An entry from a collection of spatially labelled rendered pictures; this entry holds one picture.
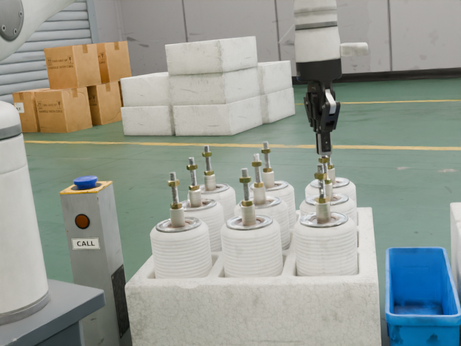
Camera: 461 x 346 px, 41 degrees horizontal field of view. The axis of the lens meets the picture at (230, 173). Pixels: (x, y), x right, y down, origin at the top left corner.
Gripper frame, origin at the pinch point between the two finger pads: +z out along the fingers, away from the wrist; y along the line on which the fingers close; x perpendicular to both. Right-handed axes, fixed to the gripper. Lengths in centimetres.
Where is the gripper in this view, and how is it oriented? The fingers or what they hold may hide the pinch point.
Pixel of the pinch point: (323, 143)
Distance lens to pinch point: 107.5
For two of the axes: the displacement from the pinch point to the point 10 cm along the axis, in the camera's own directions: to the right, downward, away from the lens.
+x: 9.8, -1.3, 1.6
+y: 1.8, 1.9, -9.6
